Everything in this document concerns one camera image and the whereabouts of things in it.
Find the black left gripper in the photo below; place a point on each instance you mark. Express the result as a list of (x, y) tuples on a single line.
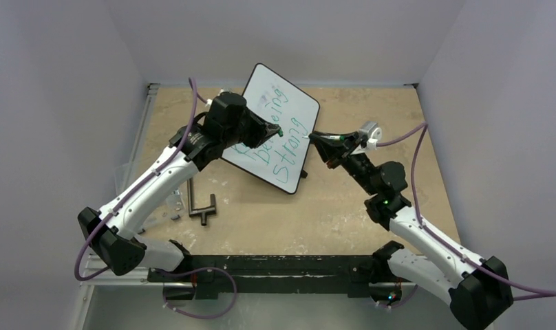
[(263, 131)]

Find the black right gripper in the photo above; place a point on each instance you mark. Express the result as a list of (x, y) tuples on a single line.
[(344, 150)]

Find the white marker pen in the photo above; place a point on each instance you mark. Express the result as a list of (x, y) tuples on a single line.
[(319, 135)]

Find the white whiteboard black frame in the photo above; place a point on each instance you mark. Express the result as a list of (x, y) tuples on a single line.
[(279, 161)]

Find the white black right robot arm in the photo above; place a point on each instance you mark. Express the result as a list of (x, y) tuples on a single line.
[(472, 286)]

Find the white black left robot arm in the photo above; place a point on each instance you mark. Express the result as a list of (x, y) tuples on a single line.
[(203, 140)]

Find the clear plastic screw box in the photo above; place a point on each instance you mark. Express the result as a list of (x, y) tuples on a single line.
[(171, 209)]

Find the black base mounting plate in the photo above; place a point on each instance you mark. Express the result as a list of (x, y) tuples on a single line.
[(205, 277)]

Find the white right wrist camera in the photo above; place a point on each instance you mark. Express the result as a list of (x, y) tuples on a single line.
[(370, 134)]

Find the aluminium frame rail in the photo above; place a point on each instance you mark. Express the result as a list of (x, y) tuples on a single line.
[(110, 232)]

